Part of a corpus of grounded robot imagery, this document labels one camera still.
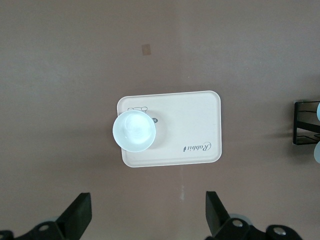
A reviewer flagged beige rabbit print tray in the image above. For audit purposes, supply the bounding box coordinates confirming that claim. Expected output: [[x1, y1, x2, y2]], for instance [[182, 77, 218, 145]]
[[116, 90, 223, 169]]

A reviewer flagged white bowl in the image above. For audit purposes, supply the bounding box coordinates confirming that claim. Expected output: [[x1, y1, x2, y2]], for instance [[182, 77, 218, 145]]
[[112, 109, 158, 153]]

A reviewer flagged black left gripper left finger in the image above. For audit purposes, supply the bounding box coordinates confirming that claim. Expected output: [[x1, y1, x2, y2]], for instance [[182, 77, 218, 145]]
[[17, 192, 92, 240]]

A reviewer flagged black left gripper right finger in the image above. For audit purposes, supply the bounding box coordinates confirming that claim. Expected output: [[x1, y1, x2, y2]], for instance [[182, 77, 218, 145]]
[[205, 191, 253, 240]]

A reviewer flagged small brown tape patch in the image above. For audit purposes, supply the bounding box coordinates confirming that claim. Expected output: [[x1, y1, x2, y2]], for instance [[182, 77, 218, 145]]
[[140, 43, 153, 56]]

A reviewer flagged black wire cup rack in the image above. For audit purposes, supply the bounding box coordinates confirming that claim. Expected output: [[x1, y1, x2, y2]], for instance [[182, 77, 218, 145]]
[[291, 99, 320, 146]]

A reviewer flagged grey plastic cup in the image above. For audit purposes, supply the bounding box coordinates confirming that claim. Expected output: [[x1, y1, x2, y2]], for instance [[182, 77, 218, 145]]
[[313, 141, 320, 163]]

